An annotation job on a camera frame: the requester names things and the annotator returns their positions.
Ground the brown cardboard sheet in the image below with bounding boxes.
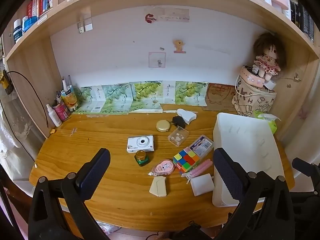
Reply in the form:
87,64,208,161
202,82,238,112

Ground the yellow black device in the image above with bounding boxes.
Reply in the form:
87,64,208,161
0,70,14,95

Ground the blue bottle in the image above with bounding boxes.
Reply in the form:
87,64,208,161
22,16,32,33
13,19,23,43

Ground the white plastic bin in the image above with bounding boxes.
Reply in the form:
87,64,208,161
212,112,285,208

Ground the white floral curtain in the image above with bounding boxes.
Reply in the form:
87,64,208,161
282,75,320,170

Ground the pale paper wall strip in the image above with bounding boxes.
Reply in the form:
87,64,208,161
153,8,190,22

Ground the white lace curtain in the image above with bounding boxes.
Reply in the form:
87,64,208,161
0,90,47,188

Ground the white heart-shaped box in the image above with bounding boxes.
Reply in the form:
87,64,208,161
177,109,197,125

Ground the green bottle with gold cap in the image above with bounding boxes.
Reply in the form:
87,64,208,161
134,150,150,167

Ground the small clear plastic box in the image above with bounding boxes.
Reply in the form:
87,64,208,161
167,126,190,147

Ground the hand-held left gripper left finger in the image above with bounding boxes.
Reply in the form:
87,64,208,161
28,147,111,240

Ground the white cable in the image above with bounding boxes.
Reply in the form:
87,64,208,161
235,76,268,98

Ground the pink correction tape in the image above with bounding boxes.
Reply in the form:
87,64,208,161
148,159,175,177

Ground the green tissue pack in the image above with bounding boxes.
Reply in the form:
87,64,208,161
254,110,282,134

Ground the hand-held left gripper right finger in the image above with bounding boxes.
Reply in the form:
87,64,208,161
212,147,296,240

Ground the pink square wall note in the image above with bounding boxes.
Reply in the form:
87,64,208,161
148,52,166,68

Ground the grape print carton with barcode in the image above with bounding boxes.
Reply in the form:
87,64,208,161
72,84,132,114

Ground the black zippered jacket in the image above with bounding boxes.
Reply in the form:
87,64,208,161
172,220,213,240

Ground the letter-print fabric bag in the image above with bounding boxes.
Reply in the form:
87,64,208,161
231,75,277,117

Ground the pink round box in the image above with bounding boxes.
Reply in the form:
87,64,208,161
239,65,265,88

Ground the small white charger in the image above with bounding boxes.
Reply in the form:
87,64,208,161
264,80,277,92

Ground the black cable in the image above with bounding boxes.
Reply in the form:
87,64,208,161
5,71,49,130

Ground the beige paper box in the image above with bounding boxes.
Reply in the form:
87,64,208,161
149,175,167,197

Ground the colourful puzzle cube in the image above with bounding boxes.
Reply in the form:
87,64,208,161
173,147,202,173

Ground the white power adapter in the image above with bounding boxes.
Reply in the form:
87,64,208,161
190,173,215,197

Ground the bear wall sticker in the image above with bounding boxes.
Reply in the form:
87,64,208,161
173,39,187,54

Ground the gold round tin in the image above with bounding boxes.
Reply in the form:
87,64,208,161
156,120,171,132

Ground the rag doll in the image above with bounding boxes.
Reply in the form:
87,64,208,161
252,31,287,82

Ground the row of dark books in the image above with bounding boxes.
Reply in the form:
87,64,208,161
287,0,315,42

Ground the pink can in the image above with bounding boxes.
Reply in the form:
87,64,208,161
54,101,70,122

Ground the clear labelled plastic case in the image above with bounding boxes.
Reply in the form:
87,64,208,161
188,134,214,157

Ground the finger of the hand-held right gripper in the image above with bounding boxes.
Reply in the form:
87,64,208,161
292,157,320,180

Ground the white compact camera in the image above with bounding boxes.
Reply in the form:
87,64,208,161
127,135,155,153

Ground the white spray bottle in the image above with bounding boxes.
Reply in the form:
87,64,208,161
46,104,62,127

